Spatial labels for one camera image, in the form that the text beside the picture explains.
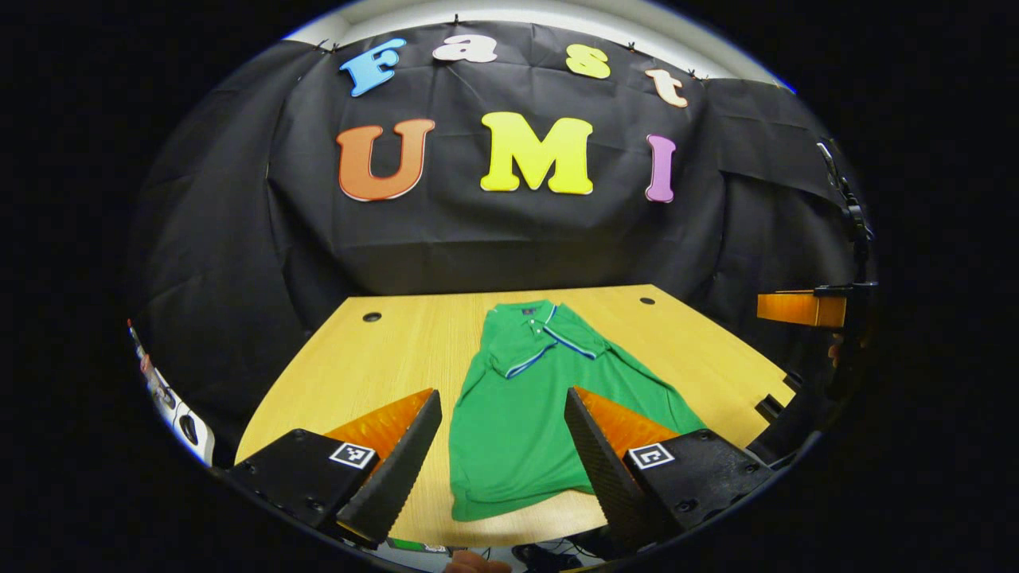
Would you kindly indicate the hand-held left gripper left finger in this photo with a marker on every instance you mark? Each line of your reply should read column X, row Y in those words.
column 398, row 469

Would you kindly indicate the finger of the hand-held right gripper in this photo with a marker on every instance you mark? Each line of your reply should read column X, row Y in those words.
column 796, row 309

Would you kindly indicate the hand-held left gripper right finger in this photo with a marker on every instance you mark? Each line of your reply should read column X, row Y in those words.
column 601, row 469

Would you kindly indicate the green T-shirt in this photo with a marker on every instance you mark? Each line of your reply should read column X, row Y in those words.
column 509, row 414

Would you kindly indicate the green and white object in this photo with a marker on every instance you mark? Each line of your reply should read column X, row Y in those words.
column 418, row 546

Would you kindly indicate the black clamp stand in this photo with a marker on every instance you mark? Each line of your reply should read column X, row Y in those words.
column 856, row 223

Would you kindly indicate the white patterned object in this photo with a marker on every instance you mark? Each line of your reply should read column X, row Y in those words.
column 191, row 430

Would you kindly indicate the black table edge bracket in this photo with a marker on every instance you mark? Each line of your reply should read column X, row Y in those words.
column 794, row 380
column 771, row 408

